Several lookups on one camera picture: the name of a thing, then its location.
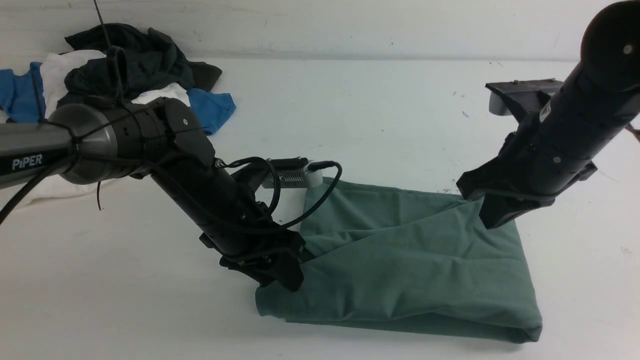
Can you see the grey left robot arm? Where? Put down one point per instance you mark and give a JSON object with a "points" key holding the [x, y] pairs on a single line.
{"points": [[82, 143]]}

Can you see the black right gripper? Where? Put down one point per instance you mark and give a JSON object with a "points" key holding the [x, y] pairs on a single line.
{"points": [[550, 147]]}

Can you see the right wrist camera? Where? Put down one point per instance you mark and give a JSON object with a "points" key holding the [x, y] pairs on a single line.
{"points": [[519, 97]]}

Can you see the green long sleeve shirt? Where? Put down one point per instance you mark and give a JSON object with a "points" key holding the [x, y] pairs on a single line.
{"points": [[390, 259]]}

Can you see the blue shirt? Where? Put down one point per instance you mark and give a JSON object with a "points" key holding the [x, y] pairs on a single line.
{"points": [[212, 109]]}

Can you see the white shirt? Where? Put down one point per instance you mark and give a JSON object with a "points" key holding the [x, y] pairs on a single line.
{"points": [[43, 85]]}

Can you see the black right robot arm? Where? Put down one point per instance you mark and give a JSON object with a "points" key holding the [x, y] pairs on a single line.
{"points": [[609, 45]]}

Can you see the dark grey shirt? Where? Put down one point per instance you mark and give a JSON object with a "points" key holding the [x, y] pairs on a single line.
{"points": [[151, 61]]}

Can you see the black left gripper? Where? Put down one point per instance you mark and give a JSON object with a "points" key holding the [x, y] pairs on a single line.
{"points": [[168, 144]]}

